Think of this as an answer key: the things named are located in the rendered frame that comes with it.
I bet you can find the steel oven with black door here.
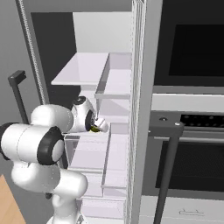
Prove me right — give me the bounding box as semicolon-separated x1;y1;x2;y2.
141;93;224;201

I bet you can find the clear fridge drawer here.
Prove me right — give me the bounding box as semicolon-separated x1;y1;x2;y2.
63;133;112;173

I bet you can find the grey fridge door with bins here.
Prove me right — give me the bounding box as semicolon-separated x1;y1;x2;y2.
94;0;164;224

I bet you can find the white drawer front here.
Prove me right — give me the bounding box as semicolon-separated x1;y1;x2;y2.
138;194;224;224

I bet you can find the grey oven door handle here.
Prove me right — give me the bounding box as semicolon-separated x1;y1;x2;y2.
153;135;224;145

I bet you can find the grey fridge body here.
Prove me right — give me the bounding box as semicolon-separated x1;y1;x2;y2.
22;0;138;224

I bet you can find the black microwave oven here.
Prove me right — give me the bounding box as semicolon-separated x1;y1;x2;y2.
153;0;224;88

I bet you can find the grey drawer handle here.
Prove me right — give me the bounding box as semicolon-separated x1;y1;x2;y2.
178;207;205;217

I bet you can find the green lime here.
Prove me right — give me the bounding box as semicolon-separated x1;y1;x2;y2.
89;125;102;134

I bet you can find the white fridge shelf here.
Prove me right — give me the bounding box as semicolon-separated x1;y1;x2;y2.
51;52;110;88

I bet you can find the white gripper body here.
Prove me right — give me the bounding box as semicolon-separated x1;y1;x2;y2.
93;115;109;133

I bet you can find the plain grey fridge door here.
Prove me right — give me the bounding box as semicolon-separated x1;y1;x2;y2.
0;0;50;224

